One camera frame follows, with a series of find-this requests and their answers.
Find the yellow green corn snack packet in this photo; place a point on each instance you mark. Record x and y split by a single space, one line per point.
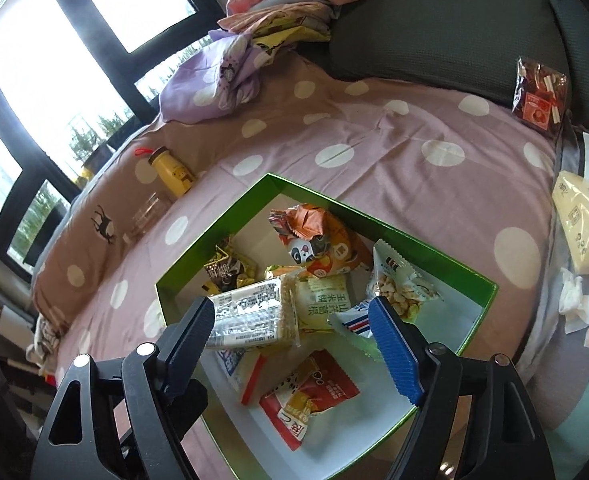
319 302

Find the dark red snack packet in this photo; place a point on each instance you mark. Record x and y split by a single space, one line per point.
539 95

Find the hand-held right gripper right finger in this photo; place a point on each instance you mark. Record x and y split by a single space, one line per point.
394 355

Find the small yellow container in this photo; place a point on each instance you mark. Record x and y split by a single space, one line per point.
87 171

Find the yellow printed cloth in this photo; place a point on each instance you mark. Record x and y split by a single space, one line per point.
289 35

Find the white blue red snack packet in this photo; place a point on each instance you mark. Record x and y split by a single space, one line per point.
349 327

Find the clear rice cracker packet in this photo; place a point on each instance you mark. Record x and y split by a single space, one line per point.
249 315

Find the dark gold snack packet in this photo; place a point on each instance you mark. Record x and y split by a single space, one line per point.
224 270

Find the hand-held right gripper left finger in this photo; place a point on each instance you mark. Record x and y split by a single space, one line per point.
189 350

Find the crumpled white tissues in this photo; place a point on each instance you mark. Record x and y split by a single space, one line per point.
584 307

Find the cream soft packet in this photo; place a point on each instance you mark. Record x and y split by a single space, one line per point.
584 225

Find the green cardboard box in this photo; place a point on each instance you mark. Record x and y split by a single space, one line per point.
374 410

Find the white striped clothes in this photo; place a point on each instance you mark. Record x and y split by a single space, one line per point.
44 340

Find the clear peanut snack packet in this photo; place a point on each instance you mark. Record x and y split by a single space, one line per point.
399 280

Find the white snack packet red edge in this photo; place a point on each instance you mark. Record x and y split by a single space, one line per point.
239 367

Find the black framed window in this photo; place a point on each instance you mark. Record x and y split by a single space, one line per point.
49 60

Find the dark green cushion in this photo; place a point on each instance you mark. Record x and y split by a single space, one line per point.
584 50
449 20

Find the pink polka dot bedsheet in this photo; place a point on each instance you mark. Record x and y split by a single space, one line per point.
399 160

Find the orange panda snack packet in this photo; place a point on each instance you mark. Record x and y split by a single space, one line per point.
319 240

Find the brown polka dot quilt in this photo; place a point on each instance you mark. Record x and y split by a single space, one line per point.
99 235

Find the yellow bottle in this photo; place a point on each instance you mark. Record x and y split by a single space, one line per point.
174 172

